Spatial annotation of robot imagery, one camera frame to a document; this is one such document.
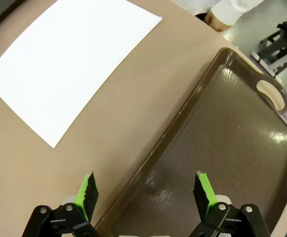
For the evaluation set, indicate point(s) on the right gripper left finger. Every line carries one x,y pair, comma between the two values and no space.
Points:
89,197

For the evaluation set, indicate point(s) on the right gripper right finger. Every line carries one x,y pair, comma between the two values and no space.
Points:
201,195

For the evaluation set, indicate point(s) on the white A4 paper stack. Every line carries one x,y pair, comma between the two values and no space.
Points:
67,61

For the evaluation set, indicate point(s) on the person's left forearm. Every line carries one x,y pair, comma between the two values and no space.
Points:
232,10

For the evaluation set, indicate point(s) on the person's left hand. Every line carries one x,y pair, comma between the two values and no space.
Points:
215,21

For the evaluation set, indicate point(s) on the brown plastic tray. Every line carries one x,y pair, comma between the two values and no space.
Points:
220,148

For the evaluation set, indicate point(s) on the grey step stool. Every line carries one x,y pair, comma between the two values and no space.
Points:
274,54

